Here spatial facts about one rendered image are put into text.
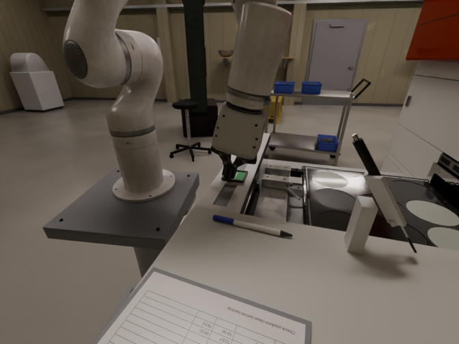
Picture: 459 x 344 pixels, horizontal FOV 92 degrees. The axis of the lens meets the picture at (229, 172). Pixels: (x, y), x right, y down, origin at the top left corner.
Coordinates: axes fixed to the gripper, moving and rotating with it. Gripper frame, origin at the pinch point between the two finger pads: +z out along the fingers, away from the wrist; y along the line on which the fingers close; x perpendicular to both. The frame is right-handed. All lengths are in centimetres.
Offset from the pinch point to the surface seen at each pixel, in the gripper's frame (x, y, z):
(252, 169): -9.4, -4.5, 2.5
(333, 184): -18.1, -28.0, 3.7
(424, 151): -43, -58, -7
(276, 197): -9.8, -13.3, 8.8
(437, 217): -8.3, -48.7, -0.7
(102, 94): -596, 582, 206
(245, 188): 0.9, -4.7, 2.4
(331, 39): -693, -75, -90
